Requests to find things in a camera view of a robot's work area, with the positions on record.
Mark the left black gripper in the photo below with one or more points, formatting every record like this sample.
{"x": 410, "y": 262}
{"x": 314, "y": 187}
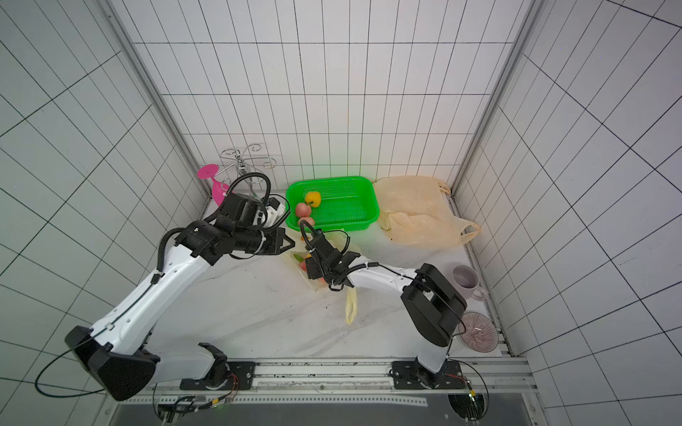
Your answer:
{"x": 278, "y": 235}

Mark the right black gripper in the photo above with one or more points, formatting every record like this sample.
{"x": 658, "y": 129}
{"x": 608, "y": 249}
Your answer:
{"x": 314, "y": 266}

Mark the yellow printed plastic bag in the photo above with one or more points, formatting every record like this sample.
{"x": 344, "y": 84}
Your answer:
{"x": 296, "y": 258}

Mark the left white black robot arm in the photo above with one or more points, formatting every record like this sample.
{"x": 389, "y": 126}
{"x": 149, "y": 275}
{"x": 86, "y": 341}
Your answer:
{"x": 113, "y": 350}

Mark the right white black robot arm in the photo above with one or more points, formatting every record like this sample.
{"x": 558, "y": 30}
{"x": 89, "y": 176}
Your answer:
{"x": 435, "y": 307}

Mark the pink peach front left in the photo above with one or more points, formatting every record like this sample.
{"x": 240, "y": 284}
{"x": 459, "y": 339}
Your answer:
{"x": 307, "y": 220}

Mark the pink peach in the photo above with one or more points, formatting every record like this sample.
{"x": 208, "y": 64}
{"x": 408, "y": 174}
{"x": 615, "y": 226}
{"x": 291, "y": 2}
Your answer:
{"x": 303, "y": 210}
{"x": 307, "y": 220}

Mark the plain beige plastic bag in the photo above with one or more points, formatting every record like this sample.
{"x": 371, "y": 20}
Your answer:
{"x": 414, "y": 212}

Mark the yellow bell pepper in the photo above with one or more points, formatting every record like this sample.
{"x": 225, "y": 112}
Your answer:
{"x": 313, "y": 199}

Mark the green plastic basket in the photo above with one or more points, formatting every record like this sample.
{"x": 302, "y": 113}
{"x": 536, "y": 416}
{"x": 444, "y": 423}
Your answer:
{"x": 347, "y": 203}

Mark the pink plastic wine glass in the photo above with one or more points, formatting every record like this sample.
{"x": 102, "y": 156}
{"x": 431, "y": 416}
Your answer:
{"x": 219, "y": 189}

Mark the silver metal glass rack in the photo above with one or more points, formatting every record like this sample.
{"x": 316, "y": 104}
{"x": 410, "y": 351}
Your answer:
{"x": 239, "y": 161}

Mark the purple mug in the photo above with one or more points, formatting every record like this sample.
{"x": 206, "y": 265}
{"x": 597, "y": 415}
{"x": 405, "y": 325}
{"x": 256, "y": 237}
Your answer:
{"x": 468, "y": 283}

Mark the aluminium mounting rail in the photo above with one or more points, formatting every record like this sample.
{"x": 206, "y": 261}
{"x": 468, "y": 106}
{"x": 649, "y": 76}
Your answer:
{"x": 402, "y": 382}

